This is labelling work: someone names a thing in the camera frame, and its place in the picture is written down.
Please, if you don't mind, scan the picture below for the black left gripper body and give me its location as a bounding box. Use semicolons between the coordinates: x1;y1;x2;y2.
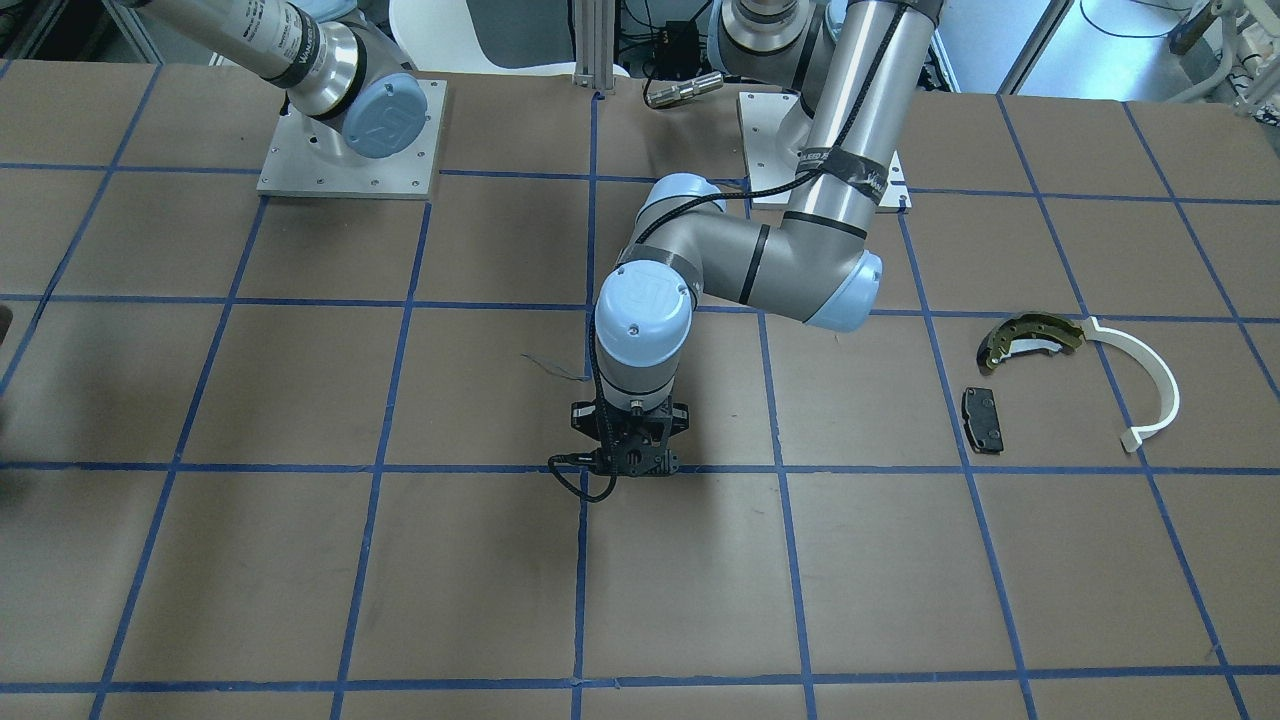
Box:
570;398;689;477

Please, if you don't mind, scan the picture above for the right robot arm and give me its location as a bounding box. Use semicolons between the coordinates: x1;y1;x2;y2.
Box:
125;1;429;159

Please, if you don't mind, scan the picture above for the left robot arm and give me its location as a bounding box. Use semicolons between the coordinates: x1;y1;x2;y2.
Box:
548;1;945;479

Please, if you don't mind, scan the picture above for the silver cylindrical connector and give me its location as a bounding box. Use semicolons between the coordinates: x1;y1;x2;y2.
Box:
644;70;724;110

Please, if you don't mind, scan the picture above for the black brake pad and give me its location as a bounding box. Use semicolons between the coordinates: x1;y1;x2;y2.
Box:
961;387;1005;455

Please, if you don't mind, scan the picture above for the black electronics box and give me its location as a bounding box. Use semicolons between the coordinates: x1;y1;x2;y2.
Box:
653;20;701;81

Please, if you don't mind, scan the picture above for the green brake shoe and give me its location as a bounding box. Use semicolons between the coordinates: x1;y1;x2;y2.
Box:
975;311;1085;375

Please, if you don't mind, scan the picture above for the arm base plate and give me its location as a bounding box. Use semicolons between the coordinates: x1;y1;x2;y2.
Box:
256;78;448;200
739;91;913;213

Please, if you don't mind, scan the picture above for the aluminium extrusion post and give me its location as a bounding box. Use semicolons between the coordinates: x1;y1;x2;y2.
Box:
570;0;616;95

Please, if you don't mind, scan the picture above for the white curved plastic bracket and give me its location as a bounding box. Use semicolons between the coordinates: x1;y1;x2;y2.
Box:
1082;316;1181;454

